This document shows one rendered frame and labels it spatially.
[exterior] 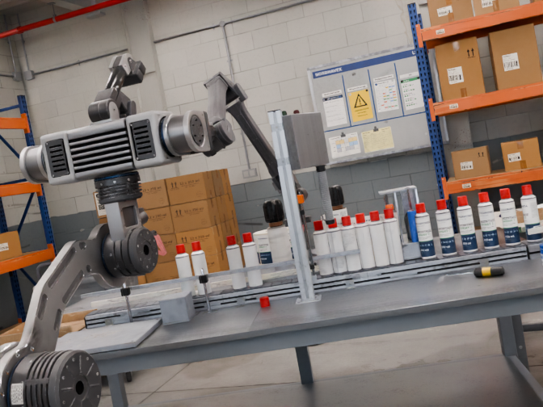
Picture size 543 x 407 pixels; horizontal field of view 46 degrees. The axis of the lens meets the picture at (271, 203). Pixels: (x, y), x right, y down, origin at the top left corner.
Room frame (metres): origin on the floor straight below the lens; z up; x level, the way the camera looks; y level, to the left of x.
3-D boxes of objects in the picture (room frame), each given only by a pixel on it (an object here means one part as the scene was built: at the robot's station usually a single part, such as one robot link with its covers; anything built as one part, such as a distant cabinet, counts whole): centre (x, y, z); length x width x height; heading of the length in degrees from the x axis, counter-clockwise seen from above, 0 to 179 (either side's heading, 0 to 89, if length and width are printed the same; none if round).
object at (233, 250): (2.42, 0.17, 0.98); 0.05 x 0.05 x 0.20
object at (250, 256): (2.41, 0.11, 0.98); 0.05 x 0.05 x 0.20
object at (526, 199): (2.28, -0.90, 0.98); 0.05 x 0.05 x 0.20
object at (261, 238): (2.98, 0.01, 0.95); 0.20 x 0.20 x 0.14
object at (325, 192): (2.27, -0.19, 1.18); 0.04 x 0.04 x 0.21
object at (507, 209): (2.29, -0.83, 0.98); 0.05 x 0.05 x 0.20
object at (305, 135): (2.30, -0.14, 1.38); 0.17 x 0.10 x 0.19; 138
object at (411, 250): (2.43, -0.47, 1.01); 0.14 x 0.13 x 0.26; 83
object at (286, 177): (2.24, -0.07, 1.16); 0.04 x 0.04 x 0.67; 83
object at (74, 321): (2.52, 0.95, 0.85); 0.30 x 0.26 x 0.04; 83
